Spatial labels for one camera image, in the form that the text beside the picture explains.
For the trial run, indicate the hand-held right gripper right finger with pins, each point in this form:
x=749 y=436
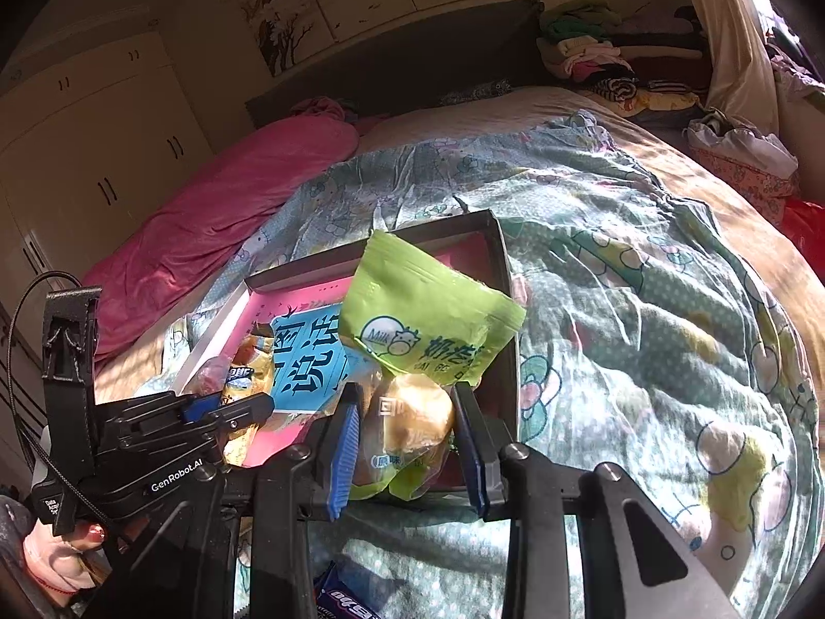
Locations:
x=474 y=464

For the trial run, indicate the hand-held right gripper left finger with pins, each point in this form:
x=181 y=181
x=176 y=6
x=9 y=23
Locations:
x=341 y=458

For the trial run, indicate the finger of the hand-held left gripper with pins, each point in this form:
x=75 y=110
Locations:
x=248 y=409
x=203 y=407

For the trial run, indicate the clear colourful snack packet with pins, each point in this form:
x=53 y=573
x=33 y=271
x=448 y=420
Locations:
x=209 y=380

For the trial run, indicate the yellow snack packet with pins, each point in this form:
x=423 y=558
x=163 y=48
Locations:
x=248 y=367

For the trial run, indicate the blue cookie packet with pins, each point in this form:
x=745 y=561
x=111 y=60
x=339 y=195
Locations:
x=348 y=596

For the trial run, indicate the green bread packet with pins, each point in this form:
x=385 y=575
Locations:
x=419 y=309

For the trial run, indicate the dark cardboard box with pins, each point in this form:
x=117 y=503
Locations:
x=497 y=251

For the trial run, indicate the person's left hand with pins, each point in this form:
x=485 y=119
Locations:
x=64 y=554

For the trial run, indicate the pink quilt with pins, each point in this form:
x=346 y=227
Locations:
x=213 y=219

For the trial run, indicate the printed cartoon blanket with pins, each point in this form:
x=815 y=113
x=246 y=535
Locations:
x=612 y=309

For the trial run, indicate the white wardrobe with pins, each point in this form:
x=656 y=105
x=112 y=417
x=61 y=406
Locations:
x=96 y=142

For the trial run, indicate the bed with tan sheet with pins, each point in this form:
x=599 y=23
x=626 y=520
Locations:
x=464 y=116

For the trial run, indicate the dark headboard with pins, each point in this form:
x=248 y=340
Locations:
x=399 y=64

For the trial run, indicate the pink laundry basket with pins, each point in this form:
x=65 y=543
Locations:
x=741 y=184

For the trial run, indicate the red plastic bag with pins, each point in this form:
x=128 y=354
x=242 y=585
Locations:
x=805 y=232

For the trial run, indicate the pile of folded clothes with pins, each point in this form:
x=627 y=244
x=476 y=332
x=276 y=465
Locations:
x=580 y=58

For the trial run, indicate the white crumpled garment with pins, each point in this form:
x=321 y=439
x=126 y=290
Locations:
x=754 y=142

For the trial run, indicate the cream curtain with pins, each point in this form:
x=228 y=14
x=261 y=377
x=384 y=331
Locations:
x=728 y=32

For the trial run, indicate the clothes heap on windowsill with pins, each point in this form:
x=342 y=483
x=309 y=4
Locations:
x=793 y=64

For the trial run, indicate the wall painting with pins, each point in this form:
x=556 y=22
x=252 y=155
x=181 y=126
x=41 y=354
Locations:
x=361 y=0

